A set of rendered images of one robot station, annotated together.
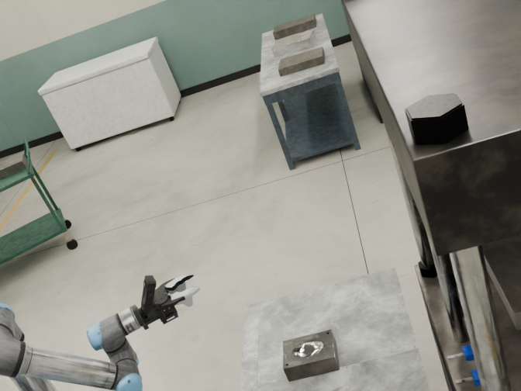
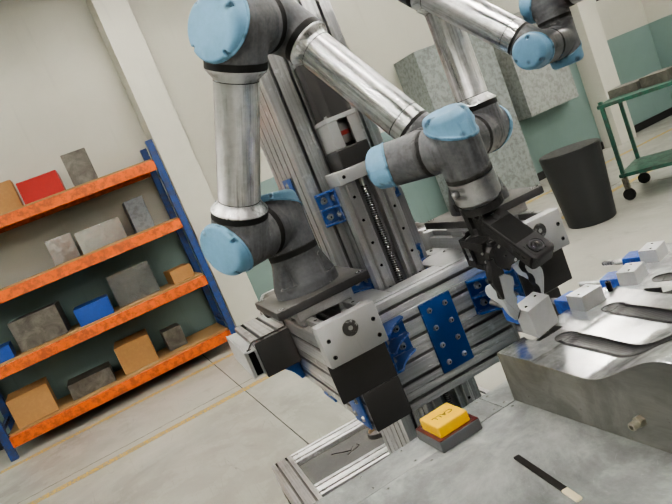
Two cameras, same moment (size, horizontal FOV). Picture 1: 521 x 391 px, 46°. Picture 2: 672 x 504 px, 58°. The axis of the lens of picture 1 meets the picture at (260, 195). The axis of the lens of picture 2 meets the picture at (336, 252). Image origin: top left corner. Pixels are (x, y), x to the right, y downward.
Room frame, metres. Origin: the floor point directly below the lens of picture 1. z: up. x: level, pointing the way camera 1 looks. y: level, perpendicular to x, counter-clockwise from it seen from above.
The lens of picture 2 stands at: (0.25, -0.25, 1.30)
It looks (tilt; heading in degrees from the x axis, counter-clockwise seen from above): 9 degrees down; 58
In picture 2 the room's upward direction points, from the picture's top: 22 degrees counter-clockwise
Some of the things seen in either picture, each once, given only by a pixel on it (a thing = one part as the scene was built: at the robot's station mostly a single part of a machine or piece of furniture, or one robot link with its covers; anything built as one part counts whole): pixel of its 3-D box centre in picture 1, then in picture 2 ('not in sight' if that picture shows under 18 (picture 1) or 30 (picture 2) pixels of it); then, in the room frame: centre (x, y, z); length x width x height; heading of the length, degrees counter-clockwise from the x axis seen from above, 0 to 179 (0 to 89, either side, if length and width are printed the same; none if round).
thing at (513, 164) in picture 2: not in sight; (468, 128); (5.58, 4.58, 0.98); 1.00 x 0.47 x 1.95; 169
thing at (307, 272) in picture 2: not in sight; (299, 267); (0.90, 0.95, 1.09); 0.15 x 0.15 x 0.10
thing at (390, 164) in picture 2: not in sight; (406, 158); (0.93, 0.52, 1.24); 0.11 x 0.11 x 0.08; 19
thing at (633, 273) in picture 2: not in sight; (610, 281); (1.28, 0.47, 0.86); 0.13 x 0.05 x 0.05; 95
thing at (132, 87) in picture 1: (114, 95); not in sight; (8.10, 1.30, 0.47); 1.52 x 0.77 x 0.94; 79
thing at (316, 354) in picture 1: (310, 354); not in sight; (1.79, 0.05, 0.84); 0.20 x 0.15 x 0.07; 78
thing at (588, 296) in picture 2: not in sight; (568, 302); (1.11, 0.45, 0.89); 0.13 x 0.05 x 0.05; 78
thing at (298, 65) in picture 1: (305, 81); not in sight; (5.86, -0.85, 0.44); 1.90 x 0.70 x 0.89; 169
